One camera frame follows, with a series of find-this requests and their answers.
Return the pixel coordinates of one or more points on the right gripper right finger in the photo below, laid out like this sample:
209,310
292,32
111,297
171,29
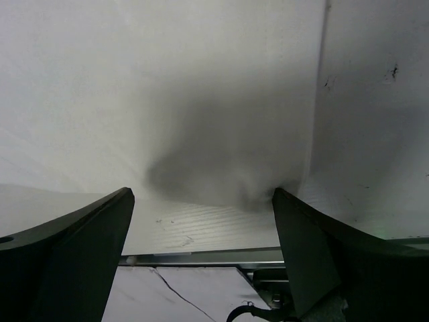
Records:
374,279

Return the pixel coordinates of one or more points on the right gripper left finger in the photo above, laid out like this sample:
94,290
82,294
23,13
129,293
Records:
63,270

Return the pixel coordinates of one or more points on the white printed t shirt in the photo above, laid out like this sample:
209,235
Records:
207,102

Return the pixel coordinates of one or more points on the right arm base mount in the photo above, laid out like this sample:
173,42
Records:
273,287

